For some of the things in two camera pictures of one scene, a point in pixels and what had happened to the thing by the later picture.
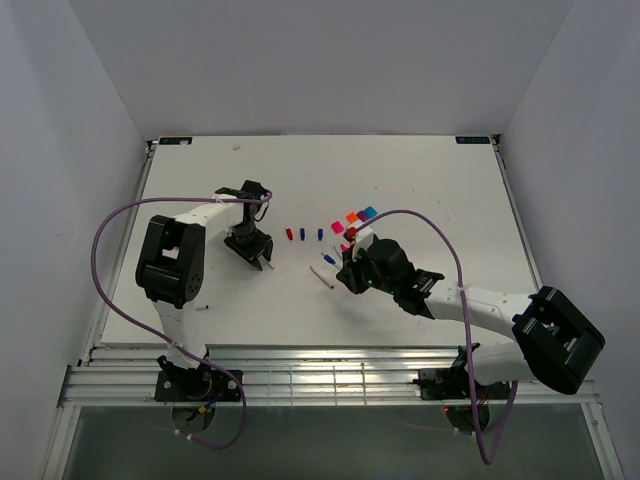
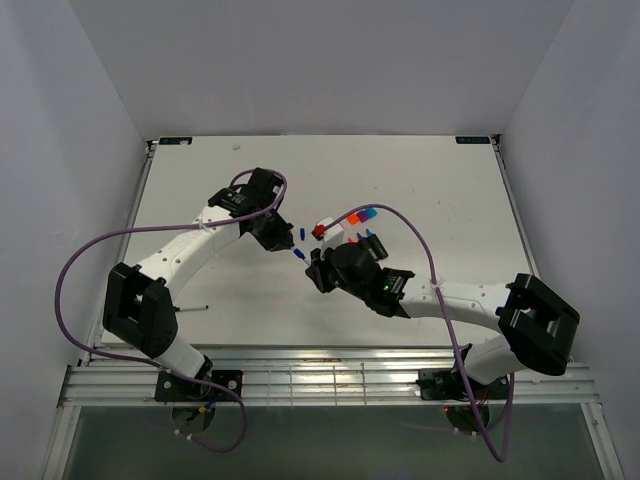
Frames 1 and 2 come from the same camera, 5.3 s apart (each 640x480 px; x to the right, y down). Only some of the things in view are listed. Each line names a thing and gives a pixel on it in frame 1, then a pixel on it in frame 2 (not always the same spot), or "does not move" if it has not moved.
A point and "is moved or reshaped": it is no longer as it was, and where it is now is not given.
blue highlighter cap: [370, 211] does not move
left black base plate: [196, 386] does not move
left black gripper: [263, 246] -> [279, 239]
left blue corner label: [175, 140] does not move
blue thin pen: [329, 259] is moved or reshaped
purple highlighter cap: [362, 215] does not move
